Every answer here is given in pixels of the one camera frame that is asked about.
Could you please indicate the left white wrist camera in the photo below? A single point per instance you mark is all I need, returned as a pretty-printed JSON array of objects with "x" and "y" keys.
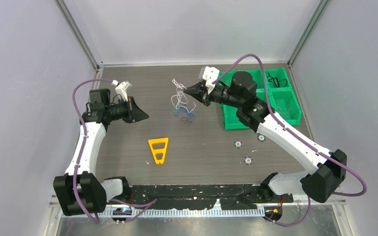
[{"x": 121, "y": 88}]

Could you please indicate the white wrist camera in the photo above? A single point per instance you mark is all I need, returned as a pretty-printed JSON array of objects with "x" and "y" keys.
[
  {"x": 121, "y": 88},
  {"x": 210, "y": 76}
]

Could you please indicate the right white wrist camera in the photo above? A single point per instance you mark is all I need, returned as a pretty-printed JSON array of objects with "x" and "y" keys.
[{"x": 210, "y": 76}]

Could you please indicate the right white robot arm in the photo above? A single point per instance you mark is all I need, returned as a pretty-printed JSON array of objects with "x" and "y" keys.
[{"x": 321, "y": 177}]

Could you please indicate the poker chip centre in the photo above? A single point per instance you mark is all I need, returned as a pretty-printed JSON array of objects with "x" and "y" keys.
[{"x": 238, "y": 144}]

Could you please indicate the green compartment bin tray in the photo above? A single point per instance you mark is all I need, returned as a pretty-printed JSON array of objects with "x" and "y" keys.
[{"x": 282, "y": 99}]

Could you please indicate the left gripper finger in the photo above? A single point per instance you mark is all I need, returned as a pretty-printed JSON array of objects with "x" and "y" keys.
[
  {"x": 136, "y": 109},
  {"x": 139, "y": 116}
]

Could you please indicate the poker chip lower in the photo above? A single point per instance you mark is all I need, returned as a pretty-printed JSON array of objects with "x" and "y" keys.
[{"x": 247, "y": 160}]

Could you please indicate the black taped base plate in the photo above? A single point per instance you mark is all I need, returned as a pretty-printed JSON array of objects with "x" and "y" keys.
[{"x": 199, "y": 197}]

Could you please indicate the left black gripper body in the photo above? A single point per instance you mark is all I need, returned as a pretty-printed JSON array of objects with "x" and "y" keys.
[{"x": 127, "y": 113}]

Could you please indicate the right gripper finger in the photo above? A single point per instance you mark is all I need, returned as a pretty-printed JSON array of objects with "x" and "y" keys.
[
  {"x": 198, "y": 95},
  {"x": 197, "y": 88}
]

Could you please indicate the slotted aluminium cable duct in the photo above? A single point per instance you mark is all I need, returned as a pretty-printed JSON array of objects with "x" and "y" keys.
[{"x": 214, "y": 212}]

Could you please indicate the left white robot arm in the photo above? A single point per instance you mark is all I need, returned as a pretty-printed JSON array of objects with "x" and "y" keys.
[{"x": 78, "y": 190}]

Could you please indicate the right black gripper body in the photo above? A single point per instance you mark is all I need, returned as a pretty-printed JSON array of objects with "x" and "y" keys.
[{"x": 208, "y": 98}]

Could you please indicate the yellow triangular plastic frame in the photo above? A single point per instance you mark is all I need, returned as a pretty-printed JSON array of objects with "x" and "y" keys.
[{"x": 159, "y": 154}]

